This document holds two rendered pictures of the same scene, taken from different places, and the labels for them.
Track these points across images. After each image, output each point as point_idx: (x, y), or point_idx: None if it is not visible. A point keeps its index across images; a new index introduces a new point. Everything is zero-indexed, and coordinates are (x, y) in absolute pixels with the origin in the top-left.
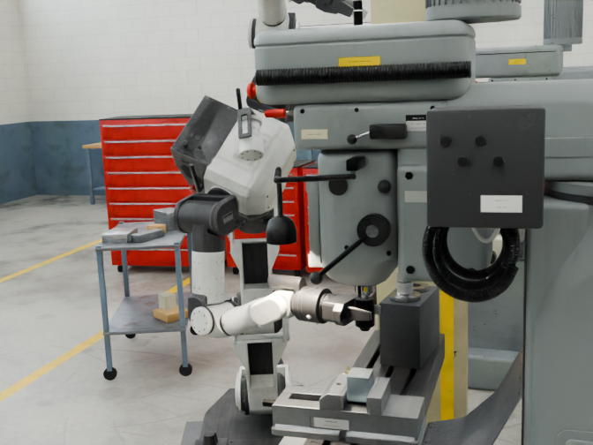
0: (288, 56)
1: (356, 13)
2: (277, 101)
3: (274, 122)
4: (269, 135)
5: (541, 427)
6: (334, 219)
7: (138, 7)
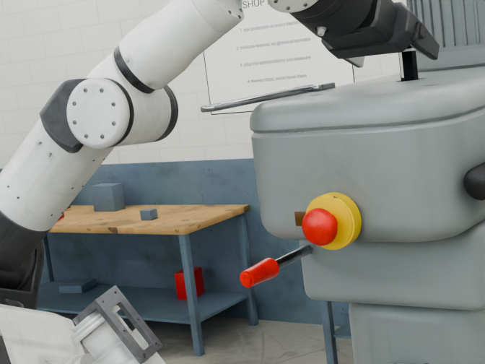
0: (478, 135)
1: (414, 54)
2: (468, 227)
3: (48, 315)
4: (67, 346)
5: None
6: None
7: None
